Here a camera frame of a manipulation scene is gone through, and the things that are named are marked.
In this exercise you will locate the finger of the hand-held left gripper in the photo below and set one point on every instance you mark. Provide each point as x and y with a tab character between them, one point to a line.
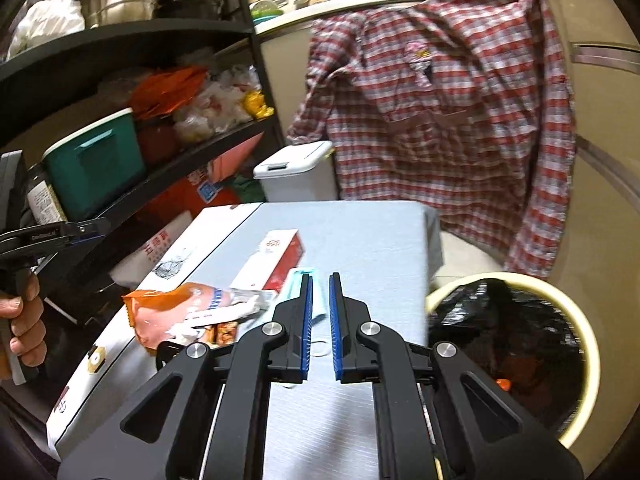
60	234

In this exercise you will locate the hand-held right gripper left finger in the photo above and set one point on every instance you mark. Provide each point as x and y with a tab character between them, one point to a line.
305	340

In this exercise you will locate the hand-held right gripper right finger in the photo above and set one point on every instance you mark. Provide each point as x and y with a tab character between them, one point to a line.
336	340

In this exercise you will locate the blue face mask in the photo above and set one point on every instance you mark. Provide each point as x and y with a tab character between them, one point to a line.
295	285

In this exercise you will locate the white red carton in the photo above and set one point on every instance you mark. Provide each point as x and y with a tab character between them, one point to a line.
272	255

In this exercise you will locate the black trash bag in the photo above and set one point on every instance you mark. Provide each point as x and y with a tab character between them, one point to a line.
500	320

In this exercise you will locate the grey trash bin yellow rim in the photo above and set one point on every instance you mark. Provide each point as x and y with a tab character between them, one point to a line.
587	345

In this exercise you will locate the person's left hand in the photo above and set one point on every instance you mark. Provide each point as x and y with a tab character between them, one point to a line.
27	325

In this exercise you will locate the dark jar white label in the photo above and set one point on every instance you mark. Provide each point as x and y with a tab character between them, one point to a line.
45	200

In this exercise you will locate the white crumpled wrapper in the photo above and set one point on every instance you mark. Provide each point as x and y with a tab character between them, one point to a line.
240	307

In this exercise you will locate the teal storage box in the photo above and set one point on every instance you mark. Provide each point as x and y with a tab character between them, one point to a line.
95	170

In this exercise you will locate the red food packet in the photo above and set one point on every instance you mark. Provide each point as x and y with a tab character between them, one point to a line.
222	332

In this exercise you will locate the white sack red print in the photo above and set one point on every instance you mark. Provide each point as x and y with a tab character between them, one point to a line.
150	255

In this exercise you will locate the orange snack packet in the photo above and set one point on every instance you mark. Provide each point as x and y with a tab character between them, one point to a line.
160	315

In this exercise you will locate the white printed box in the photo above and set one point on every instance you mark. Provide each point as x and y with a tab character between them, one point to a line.
200	230

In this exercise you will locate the small white lidded bin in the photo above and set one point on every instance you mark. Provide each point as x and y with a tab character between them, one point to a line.
300	180

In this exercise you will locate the green plastic bag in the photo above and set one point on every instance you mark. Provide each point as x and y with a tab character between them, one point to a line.
247	187

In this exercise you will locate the white plastic bag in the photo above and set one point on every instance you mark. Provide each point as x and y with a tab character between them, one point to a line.
45	20

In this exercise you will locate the large orange plastic bag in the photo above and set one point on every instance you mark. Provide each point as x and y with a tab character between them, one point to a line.
165	90

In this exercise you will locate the red cardboard box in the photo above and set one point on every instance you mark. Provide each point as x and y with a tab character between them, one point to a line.
230	160

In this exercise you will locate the black shelf rack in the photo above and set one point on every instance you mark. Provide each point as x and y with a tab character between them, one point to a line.
125	35

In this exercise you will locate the pile of clear plastic bags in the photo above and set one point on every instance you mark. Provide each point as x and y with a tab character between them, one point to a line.
215	105

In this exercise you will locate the red plaid shirt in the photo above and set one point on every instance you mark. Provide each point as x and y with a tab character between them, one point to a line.
450	160

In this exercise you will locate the black pot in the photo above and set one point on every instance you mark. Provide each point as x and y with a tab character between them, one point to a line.
190	10

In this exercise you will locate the green bowls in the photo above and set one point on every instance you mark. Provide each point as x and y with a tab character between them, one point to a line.
265	12

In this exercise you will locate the white kitchen countertop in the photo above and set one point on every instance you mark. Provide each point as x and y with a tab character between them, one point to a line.
300	15

